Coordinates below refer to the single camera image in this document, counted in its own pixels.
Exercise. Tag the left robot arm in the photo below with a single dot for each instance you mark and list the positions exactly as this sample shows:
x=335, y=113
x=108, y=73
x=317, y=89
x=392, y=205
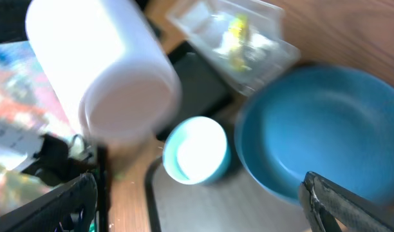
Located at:
x=106, y=66

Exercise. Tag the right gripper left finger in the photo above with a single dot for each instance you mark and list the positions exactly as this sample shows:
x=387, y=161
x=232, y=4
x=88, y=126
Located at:
x=72, y=204

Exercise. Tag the yellow snack wrapper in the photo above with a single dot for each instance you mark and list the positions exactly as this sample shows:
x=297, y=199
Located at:
x=238, y=30

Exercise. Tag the light blue rice bowl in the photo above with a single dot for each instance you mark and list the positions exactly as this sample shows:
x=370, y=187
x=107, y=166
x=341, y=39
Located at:
x=197, y=151

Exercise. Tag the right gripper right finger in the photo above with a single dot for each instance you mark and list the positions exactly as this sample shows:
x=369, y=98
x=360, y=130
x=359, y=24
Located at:
x=327, y=206

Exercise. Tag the black tray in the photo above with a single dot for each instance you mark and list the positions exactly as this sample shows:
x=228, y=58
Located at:
x=204, y=93

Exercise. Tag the brown serving tray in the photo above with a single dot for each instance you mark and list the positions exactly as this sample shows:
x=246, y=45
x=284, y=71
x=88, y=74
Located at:
x=235, y=203

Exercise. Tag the dark blue bowl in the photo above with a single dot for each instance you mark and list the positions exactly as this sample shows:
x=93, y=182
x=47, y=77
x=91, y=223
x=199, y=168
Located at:
x=335, y=121

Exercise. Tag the clear plastic waste bin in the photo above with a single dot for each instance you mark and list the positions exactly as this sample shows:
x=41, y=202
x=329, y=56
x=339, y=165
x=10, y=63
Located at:
x=203, y=23

